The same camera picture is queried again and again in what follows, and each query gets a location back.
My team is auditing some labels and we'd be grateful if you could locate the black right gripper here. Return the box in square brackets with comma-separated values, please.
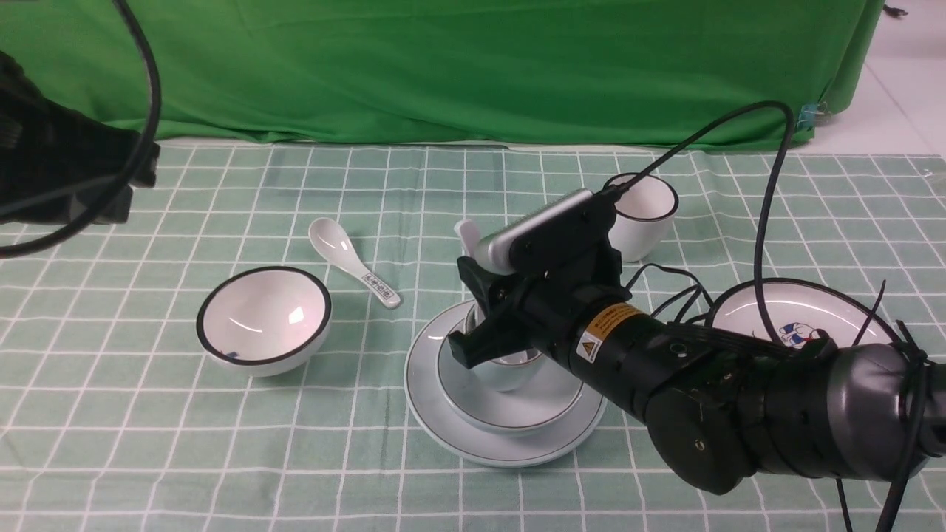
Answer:
[447, 245, 625, 369]

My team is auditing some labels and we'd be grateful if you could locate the pale blue cup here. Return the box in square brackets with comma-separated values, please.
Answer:
[466, 348, 545, 392]

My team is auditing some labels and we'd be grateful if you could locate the plain white spoon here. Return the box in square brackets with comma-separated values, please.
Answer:
[454, 219, 482, 259]

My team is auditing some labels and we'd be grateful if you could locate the pale blue bowl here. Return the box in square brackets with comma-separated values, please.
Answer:
[436, 341, 584, 432]

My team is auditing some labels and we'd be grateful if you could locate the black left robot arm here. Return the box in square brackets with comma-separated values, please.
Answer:
[1, 54, 161, 259]

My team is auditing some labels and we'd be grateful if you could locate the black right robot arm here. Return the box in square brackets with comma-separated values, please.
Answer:
[449, 245, 944, 495]

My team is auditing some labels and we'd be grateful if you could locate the pale blue plate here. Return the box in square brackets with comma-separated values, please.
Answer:
[404, 304, 606, 468]

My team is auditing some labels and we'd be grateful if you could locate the white cup black rim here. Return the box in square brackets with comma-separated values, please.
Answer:
[609, 174, 679, 262]

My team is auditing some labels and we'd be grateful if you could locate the white spoon with pattern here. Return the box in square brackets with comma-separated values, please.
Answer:
[308, 216, 402, 310]

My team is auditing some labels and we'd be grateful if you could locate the white bowl black rim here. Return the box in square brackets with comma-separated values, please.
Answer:
[195, 266, 334, 378]

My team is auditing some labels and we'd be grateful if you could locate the green checkered tablecloth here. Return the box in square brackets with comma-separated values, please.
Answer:
[0, 143, 946, 532]

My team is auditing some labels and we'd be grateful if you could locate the green backdrop cloth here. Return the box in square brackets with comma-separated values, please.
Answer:
[0, 0, 884, 159]

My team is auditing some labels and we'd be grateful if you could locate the white illustrated plate black rim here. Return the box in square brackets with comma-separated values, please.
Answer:
[706, 277, 869, 348]

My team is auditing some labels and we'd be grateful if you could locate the blue clip on backdrop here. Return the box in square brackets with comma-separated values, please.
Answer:
[795, 102, 823, 131]

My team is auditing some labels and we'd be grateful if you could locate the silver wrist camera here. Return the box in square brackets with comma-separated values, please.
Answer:
[472, 188, 617, 276]

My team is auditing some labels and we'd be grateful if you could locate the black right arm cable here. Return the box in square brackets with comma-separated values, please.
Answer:
[599, 101, 932, 532]

